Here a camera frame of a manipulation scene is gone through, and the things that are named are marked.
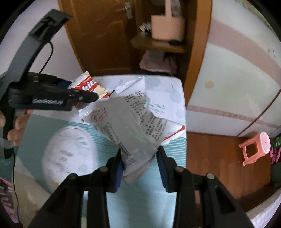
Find white wardrobe sliding doors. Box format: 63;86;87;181
186;1;280;137

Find white quilted bedding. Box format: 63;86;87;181
246;189;281;228

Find pink plastic stool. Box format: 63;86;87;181
239;132;271;166

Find teal patterned tablecloth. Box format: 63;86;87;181
15;75;186;227

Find wooden corner shelf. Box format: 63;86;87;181
131;1;213;104

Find brown wooden door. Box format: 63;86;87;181
58;1;141;76

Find red white cookie packet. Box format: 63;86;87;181
68;71;110;99

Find person's left hand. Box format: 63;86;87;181
4;110;33;146

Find folded cloth on shelf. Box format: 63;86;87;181
139;50;177;75

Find white printed snack bag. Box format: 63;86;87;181
79;76;186;184

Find pink storage basket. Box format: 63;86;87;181
151;0;185;42

